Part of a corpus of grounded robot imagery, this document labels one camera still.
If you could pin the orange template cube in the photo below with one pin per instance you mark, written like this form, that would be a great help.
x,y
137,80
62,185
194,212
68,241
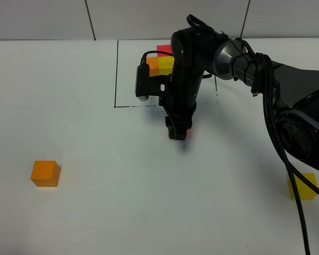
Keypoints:
x,y
154,69

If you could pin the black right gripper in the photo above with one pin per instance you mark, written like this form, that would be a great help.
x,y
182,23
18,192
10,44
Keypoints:
x,y
179,102

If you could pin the red template cube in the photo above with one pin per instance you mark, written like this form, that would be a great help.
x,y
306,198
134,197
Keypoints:
x,y
164,50

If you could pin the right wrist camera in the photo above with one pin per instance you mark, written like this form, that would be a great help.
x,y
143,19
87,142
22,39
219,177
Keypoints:
x,y
142,82

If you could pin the yellow template cube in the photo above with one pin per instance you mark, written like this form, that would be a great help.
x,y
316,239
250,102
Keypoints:
x,y
165,65

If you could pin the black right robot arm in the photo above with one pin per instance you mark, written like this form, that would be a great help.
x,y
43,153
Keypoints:
x,y
291,94

